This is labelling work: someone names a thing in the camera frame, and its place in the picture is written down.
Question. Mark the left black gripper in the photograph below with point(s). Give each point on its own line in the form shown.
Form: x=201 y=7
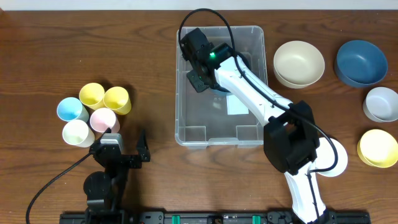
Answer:
x=123 y=159

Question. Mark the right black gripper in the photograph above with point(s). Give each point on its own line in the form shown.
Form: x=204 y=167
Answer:
x=197 y=80

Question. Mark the dark blue bowl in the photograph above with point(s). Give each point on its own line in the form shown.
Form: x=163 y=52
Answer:
x=226 y=73
x=360 y=64

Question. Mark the beige bowl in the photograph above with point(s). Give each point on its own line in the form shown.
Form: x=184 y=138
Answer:
x=298 y=64

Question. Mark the light grey bowl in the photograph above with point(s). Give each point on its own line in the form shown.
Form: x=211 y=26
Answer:
x=380 y=105

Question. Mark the yellow bowl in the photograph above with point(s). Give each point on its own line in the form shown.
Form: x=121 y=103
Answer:
x=377 y=148

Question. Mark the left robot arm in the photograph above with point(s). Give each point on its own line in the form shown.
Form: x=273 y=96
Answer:
x=104 y=190

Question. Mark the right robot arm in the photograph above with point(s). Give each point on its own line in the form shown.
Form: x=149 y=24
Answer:
x=290 y=133

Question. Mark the clear plastic storage bin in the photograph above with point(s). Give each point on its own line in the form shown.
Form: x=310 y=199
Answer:
x=201 y=119

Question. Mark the pink cup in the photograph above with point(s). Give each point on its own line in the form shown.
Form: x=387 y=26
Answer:
x=104 y=118

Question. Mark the yellow cup right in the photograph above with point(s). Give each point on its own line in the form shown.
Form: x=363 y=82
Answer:
x=117 y=99

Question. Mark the yellow cup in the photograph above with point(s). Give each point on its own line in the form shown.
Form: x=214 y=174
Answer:
x=91 y=95
x=117 y=99

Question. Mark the cream white cup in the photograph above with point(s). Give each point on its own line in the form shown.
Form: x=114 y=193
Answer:
x=77 y=133

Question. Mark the yellow cup left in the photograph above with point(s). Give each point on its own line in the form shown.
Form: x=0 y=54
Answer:
x=91 y=95

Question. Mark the light blue cup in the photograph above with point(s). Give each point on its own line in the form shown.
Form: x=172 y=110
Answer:
x=71 y=109

